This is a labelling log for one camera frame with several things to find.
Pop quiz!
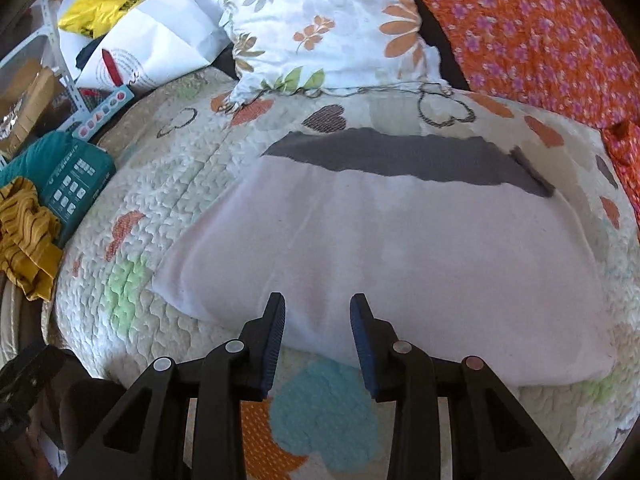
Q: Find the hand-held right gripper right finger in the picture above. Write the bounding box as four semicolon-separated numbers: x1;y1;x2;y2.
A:
349;292;576;480

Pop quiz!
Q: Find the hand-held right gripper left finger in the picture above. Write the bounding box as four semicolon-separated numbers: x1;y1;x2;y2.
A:
59;291;287;480

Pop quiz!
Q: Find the mustard striped cloth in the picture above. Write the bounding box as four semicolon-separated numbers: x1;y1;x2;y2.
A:
0;176;63;302

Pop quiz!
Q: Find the cream quilted heart-pattern blanket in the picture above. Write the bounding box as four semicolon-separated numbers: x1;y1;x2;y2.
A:
42;67;640;480

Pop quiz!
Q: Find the teal plastic package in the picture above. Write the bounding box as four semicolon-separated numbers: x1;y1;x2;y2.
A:
0;131;117;248

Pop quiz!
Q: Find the light blue dotted strip box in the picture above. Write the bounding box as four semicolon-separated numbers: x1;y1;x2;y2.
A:
70;85;136;141

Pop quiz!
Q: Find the cardboard box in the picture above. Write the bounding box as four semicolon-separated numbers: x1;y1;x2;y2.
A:
0;57;66;156

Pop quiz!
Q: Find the white perforated metal rack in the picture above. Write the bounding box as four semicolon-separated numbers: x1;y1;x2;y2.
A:
35;0;91;111

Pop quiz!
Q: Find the white floral pillow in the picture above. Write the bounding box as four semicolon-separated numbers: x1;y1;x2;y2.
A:
212;0;443;113

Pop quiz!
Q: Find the white paper bag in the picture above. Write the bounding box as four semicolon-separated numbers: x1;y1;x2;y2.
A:
75;0;231;93

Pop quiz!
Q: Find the orange floral pillow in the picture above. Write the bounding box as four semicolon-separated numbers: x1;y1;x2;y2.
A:
407;0;640;131

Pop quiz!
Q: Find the yellow plastic bag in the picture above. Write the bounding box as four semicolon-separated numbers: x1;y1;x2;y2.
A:
57;0;148;38

